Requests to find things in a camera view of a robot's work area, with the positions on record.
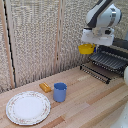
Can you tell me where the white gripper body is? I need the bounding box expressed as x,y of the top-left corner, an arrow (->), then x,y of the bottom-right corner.
81,27 -> 115,47

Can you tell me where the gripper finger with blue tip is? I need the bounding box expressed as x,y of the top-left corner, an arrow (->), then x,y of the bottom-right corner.
94,44 -> 100,54

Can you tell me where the yellow bowl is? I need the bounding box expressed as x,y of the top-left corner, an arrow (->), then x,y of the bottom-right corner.
78,43 -> 97,55

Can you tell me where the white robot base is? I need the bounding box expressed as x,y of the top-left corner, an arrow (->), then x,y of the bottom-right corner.
111,65 -> 128,128

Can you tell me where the blue cup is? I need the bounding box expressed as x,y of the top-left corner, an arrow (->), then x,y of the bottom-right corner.
53,82 -> 68,103

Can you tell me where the beige woven partition screen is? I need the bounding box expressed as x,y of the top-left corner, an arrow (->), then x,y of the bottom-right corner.
0,0 -> 128,94

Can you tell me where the small yellow block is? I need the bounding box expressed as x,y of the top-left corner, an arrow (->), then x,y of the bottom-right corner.
38,82 -> 53,94

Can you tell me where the white floral rimmed plate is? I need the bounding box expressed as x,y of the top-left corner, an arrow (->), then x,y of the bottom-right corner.
5,90 -> 52,127

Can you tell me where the metal wire dish rack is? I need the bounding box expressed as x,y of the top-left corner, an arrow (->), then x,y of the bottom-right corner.
79,49 -> 128,85

